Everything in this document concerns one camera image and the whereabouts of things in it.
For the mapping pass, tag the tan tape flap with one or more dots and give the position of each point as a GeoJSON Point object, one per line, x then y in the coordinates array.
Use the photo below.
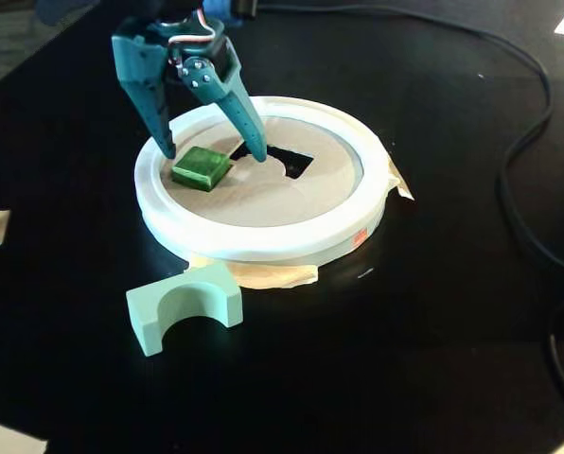
{"type": "Point", "coordinates": [399, 179]}

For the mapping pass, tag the large beige tape piece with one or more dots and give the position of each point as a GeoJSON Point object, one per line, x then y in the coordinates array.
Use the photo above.
{"type": "Point", "coordinates": [7, 440]}

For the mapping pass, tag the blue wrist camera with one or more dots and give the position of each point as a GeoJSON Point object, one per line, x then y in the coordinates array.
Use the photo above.
{"type": "Point", "coordinates": [225, 7]}

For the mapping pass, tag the teal gripper with motor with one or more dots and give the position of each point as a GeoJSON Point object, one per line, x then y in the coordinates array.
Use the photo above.
{"type": "Point", "coordinates": [201, 75]}

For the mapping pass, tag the mint green arch block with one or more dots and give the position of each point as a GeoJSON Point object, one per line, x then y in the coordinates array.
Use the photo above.
{"type": "Point", "coordinates": [192, 288]}

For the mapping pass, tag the green square block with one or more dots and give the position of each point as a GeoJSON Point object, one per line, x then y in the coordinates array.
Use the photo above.
{"type": "Point", "coordinates": [200, 168]}

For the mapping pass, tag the crumpled tan masking tape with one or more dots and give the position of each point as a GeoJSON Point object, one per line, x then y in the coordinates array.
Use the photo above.
{"type": "Point", "coordinates": [277, 275]}

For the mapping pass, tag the cardboard lid with square hole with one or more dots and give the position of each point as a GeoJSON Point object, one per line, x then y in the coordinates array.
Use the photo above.
{"type": "Point", "coordinates": [282, 198]}

